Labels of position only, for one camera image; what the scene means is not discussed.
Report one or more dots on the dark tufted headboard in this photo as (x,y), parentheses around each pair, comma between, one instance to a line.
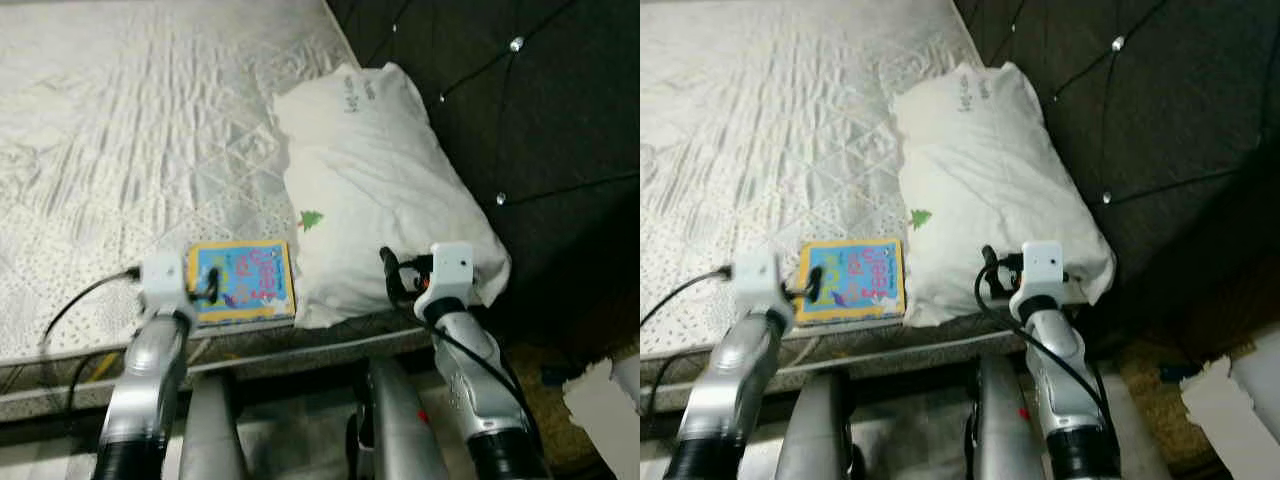
(540,120)
(1170,120)

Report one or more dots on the silver robot leg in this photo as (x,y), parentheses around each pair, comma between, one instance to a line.
(815,430)
(1005,430)
(405,430)
(210,430)

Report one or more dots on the white grey patterned mattress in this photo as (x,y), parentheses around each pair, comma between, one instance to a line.
(130,150)
(760,150)

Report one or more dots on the white torn cardboard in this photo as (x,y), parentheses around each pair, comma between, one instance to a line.
(1215,405)
(600,410)

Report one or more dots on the yellow blue children's book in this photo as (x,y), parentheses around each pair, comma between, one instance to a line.
(250,280)
(860,280)

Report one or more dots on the small blue object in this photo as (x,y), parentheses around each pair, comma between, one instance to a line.
(555,375)
(1175,373)

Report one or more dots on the silver right robot leg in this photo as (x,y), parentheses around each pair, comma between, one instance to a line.
(1005,430)
(405,430)

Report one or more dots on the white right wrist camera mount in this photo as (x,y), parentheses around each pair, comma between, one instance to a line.
(1042,268)
(450,270)

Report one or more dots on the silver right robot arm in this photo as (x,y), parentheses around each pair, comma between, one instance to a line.
(475,380)
(1070,390)

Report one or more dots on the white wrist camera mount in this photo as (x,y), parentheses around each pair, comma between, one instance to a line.
(1042,268)
(165,275)
(450,270)
(760,275)

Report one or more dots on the white pillow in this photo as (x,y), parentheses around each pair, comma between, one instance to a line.
(1000,190)
(380,190)

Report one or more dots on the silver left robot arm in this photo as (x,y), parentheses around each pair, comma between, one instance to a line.
(735,390)
(150,390)

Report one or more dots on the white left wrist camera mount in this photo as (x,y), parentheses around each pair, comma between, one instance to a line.
(165,275)
(760,275)

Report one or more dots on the silver left robot leg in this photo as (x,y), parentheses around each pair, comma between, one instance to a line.
(210,430)
(815,430)

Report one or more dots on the brown rug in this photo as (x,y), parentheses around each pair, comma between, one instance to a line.
(1150,390)
(545,410)

